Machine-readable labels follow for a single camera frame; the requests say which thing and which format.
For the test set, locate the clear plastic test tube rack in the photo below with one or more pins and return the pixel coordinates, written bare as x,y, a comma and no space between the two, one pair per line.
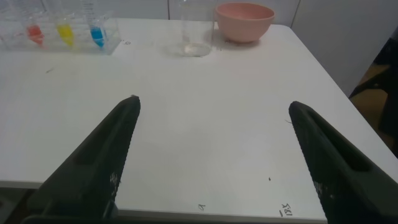
18,40

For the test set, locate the yellow pigment test tube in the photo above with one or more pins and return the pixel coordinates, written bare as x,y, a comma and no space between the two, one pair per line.
66,33

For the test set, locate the black office chair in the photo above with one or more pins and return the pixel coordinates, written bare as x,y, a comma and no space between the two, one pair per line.
390,93

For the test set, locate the red pigment test tube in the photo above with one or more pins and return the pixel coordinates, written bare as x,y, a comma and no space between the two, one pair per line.
35,33

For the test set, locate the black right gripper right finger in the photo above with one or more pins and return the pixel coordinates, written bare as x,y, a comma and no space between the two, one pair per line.
339,186

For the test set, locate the blue pigment test tube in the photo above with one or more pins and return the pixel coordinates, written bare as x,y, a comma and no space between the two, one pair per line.
97,35

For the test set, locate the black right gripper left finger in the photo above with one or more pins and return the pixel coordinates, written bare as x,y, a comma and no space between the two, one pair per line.
93,161

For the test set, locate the pink bowl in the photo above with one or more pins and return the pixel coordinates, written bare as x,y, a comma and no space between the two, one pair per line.
244,26

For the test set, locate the clear glass beaker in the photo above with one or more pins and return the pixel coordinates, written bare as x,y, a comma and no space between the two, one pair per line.
196,46

